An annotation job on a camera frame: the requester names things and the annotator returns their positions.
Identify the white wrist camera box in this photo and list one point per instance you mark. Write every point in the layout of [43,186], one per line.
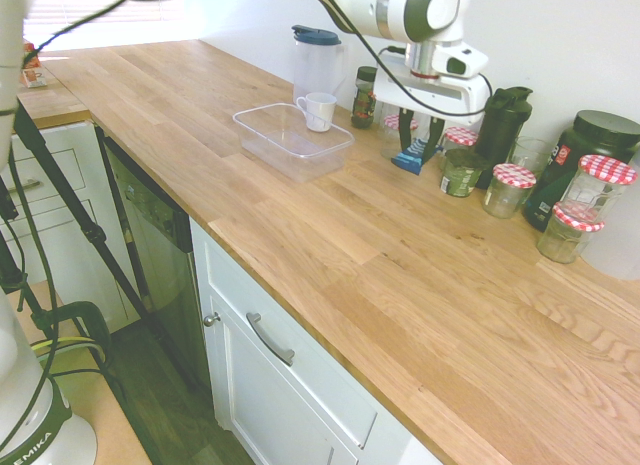
[462,61]

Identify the blue protein bar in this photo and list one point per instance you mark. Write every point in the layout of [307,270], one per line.
[411,159]

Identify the black shaker bottle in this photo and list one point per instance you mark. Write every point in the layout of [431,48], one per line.
[502,127]

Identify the faceted jar red checked lid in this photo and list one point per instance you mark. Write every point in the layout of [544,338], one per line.
[567,237]

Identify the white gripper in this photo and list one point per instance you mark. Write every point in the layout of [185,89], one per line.
[450,97]

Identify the clear plastic food container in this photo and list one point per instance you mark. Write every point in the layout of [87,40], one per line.
[295,145]

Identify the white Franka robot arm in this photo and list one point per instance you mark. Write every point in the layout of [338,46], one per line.
[400,10]

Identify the white window blinds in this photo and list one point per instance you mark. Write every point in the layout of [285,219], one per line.
[125,12]

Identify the white drawer cabinet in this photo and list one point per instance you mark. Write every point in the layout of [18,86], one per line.
[55,235]

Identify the clear drinking glass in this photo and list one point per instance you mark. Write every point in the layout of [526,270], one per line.
[529,152]

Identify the black table clamp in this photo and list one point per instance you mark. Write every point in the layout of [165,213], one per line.
[80,312]

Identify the stainless steel dishwasher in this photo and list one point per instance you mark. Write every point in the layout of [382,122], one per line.
[160,245]

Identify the black camera tripod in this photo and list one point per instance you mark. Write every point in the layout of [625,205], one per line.
[60,185]

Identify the white ceramic mug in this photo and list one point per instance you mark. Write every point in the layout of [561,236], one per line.
[320,112]

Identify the green round tub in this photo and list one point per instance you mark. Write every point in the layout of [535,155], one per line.
[461,177]

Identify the medium jar red checked lid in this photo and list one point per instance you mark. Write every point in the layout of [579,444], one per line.
[510,190]

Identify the clear pitcher with blue lid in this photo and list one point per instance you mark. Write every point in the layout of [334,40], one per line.
[315,65]

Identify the silver drawer pull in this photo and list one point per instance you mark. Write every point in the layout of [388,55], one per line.
[27,185]

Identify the small jar red checked lid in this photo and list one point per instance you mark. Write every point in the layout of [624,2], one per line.
[459,137]
[391,135]

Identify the large jar red checked lid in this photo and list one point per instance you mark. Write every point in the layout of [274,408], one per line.
[600,185]

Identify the silver round cabinet knob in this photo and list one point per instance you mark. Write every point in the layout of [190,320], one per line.
[212,319]

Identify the wooden robot mounting board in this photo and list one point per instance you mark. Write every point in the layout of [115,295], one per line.
[100,415]

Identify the spice jar with dark lid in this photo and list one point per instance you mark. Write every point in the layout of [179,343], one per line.
[364,102]

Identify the large black protein tub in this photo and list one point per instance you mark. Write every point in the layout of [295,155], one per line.
[600,135]

